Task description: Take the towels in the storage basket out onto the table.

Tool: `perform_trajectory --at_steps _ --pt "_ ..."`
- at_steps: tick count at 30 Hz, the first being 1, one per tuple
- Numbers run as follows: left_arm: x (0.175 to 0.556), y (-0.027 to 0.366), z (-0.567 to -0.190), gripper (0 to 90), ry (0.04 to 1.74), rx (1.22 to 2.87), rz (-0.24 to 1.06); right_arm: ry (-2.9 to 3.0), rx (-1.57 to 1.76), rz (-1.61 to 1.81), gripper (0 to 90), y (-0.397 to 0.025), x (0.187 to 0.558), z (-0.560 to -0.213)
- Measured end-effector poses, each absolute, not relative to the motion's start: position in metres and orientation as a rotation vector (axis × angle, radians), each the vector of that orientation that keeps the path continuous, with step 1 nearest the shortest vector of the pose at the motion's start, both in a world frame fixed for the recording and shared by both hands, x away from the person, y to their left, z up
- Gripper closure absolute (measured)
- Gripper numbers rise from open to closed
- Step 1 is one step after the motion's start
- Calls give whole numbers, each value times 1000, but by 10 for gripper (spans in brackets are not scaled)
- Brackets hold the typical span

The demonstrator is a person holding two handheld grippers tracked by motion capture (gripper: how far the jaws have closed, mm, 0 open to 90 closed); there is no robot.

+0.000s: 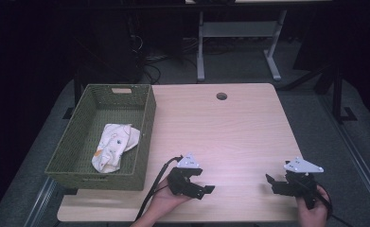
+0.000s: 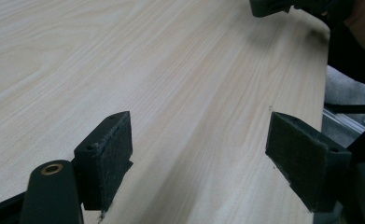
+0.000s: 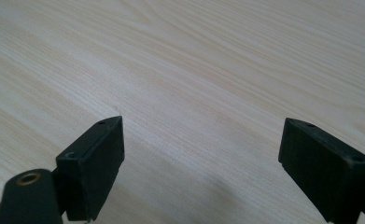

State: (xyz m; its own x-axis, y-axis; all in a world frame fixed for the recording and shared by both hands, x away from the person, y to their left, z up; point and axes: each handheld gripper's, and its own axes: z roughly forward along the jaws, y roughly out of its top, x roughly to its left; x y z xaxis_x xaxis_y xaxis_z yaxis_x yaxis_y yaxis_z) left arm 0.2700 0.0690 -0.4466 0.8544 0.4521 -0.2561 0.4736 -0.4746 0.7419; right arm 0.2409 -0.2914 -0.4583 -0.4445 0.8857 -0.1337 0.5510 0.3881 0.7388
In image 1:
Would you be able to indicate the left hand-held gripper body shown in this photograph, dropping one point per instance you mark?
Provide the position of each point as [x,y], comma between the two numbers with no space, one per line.
[179,183]

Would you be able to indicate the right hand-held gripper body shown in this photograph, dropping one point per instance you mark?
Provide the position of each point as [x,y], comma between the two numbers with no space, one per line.
[302,184]

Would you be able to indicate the white printed cloth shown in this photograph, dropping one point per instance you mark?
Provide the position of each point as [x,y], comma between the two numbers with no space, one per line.
[113,149]

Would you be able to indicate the green woven basket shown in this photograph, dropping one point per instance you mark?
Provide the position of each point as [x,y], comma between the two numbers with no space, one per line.
[78,132]

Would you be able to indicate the person's left hand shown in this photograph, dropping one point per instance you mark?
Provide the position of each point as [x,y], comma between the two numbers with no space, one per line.
[165,201]

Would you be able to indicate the person's right hand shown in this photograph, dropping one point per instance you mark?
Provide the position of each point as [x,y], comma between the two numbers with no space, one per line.
[313,216]

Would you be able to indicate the black metal stand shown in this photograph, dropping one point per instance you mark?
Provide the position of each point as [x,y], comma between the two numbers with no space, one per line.
[337,94]

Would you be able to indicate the metal floor rail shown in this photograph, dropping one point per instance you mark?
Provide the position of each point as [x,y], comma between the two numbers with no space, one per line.
[353,151]
[40,201]

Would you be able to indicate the white metal desk frame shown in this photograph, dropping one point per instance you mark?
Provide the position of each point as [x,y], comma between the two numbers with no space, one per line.
[236,30]

